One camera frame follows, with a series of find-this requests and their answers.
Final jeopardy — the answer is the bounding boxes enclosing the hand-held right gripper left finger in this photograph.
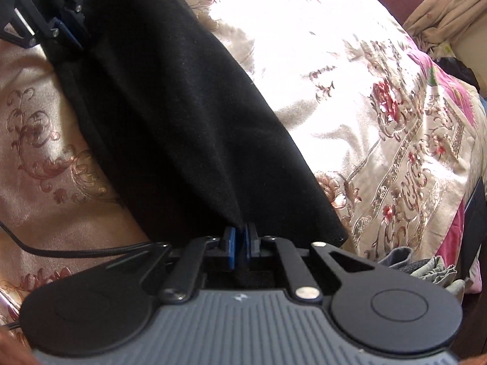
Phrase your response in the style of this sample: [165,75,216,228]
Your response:
[86,227,236,305]

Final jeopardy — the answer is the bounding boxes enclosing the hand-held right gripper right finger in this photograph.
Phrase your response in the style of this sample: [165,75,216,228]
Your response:
[244,224,371,302]

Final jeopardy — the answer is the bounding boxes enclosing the black pants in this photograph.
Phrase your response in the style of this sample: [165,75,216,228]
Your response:
[38,0,349,253]

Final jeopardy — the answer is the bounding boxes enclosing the grey crumpled clothing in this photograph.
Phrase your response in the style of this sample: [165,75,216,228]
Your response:
[378,246,468,299]

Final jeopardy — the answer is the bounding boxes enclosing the golden floral bed sheet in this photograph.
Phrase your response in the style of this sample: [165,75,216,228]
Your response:
[0,0,484,335]

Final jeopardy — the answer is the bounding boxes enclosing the pink floral quilt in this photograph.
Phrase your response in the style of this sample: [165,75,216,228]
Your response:
[409,40,487,293]

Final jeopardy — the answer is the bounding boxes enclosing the dark cloth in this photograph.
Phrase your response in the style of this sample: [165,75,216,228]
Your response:
[443,56,483,92]

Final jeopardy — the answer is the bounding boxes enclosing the cream floral curtain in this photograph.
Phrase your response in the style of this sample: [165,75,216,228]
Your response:
[403,0,487,61]

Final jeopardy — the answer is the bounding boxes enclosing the black cable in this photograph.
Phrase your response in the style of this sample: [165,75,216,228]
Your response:
[0,221,172,257]

